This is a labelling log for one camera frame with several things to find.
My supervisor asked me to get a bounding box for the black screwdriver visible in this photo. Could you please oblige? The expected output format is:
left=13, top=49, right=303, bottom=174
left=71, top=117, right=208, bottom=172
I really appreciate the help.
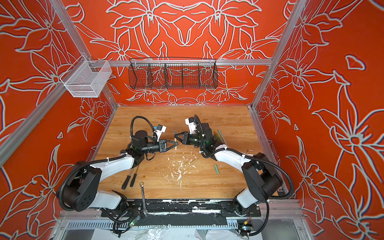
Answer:
left=121, top=168, right=134, bottom=190
left=130, top=166, right=140, bottom=188

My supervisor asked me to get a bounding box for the black screwdriver right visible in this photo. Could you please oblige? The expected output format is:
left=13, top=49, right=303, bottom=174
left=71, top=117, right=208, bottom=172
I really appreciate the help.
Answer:
left=130, top=166, right=140, bottom=188

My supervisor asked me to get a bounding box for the black screwdriver left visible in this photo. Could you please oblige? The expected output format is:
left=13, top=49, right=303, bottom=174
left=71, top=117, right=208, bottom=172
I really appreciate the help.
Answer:
left=121, top=168, right=134, bottom=190

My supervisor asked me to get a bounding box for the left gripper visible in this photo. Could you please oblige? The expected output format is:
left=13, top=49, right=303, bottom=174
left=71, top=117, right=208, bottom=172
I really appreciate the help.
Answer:
left=141, top=139, right=177, bottom=155

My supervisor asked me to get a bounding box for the black wire basket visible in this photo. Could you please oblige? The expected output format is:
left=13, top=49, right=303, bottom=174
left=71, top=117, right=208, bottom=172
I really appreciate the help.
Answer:
left=128, top=58, right=219, bottom=90

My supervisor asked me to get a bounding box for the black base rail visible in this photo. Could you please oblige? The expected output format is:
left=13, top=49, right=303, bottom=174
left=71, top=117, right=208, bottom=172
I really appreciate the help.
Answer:
left=100, top=197, right=262, bottom=218

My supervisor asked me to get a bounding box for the light green cap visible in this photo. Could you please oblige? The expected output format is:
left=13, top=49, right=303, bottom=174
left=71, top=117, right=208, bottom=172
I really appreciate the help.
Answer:
left=214, top=165, right=220, bottom=175

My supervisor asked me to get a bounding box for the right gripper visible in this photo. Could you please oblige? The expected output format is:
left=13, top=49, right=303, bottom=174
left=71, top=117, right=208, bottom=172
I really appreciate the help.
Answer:
left=172, top=131, right=207, bottom=149

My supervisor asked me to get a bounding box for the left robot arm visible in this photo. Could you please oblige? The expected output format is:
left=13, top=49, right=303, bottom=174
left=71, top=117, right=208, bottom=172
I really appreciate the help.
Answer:
left=56, top=116, right=178, bottom=212

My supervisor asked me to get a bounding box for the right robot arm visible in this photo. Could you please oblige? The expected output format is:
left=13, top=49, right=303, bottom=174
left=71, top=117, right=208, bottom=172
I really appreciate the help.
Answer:
left=174, top=115, right=295, bottom=215

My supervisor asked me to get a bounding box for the beige pen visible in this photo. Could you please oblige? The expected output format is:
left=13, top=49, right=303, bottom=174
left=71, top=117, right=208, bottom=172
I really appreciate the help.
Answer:
left=174, top=128, right=178, bottom=151

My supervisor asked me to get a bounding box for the clear plastic bin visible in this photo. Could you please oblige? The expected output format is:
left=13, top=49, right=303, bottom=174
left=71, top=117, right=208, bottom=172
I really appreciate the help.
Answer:
left=60, top=60, right=112, bottom=98

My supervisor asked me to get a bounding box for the metal wrench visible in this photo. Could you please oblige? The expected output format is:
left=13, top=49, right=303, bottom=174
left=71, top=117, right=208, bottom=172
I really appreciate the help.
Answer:
left=140, top=182, right=148, bottom=216

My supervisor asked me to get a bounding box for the light green pen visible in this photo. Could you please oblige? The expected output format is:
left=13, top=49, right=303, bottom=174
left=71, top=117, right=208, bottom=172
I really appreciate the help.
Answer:
left=218, top=130, right=228, bottom=145

